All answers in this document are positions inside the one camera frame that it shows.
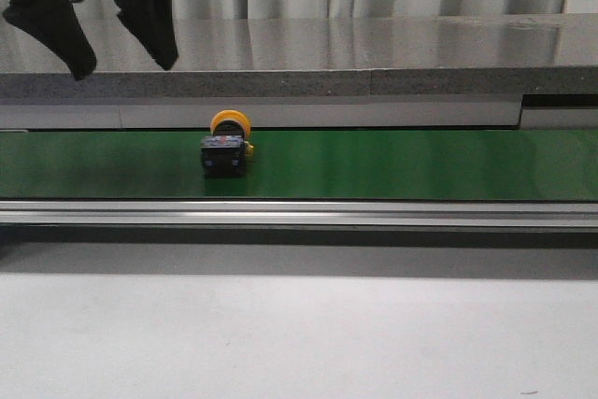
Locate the aluminium conveyor frame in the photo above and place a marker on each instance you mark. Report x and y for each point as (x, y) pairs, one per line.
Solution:
(293, 213)

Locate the yellow push button switch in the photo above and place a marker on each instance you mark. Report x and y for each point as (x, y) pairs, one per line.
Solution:
(226, 150)

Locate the grey stone counter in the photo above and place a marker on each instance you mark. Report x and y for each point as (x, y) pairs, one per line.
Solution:
(511, 71)

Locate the green conveyor belt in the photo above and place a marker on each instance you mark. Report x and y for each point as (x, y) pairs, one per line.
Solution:
(451, 165)

